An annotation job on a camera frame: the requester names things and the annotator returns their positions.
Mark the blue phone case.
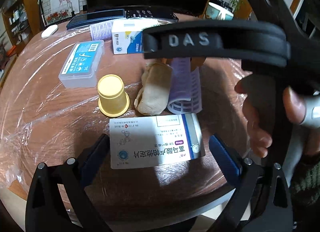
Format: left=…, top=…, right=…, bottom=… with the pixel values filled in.
left=66, top=9, right=125, bottom=30

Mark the purple hair roller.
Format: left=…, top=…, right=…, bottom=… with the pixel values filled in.
left=89, top=20, right=114, bottom=41
left=167, top=58, right=202, bottom=114

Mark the red flower framed picture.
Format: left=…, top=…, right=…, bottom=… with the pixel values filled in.
left=44, top=7, right=73, bottom=25

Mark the white blue red carton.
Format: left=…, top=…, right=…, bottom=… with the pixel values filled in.
left=112, top=18, right=159, bottom=55

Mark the white computer mouse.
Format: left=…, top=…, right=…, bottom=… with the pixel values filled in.
left=41, top=24, right=58, bottom=39

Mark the clear dental floss box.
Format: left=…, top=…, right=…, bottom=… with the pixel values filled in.
left=59, top=40, right=105, bottom=89

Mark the white blue medicine box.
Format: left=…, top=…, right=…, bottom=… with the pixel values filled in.
left=109, top=113, right=206, bottom=169

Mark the yellow paper cup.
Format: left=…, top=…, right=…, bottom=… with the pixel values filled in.
left=97, top=74, right=130, bottom=118

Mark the person's right hand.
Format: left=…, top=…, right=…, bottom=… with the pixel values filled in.
left=235, top=74, right=319, bottom=158

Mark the teal white ceramic mug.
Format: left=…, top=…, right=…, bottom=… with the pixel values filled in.
left=205, top=2, right=234, bottom=21

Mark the black remote keypad phone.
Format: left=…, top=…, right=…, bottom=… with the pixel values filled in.
left=124, top=6, right=178, bottom=22

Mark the wooden side shelf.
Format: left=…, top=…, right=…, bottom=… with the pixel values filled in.
left=1, top=0, right=34, bottom=55

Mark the green potted plant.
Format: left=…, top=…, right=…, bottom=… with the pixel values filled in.
left=229, top=0, right=243, bottom=14

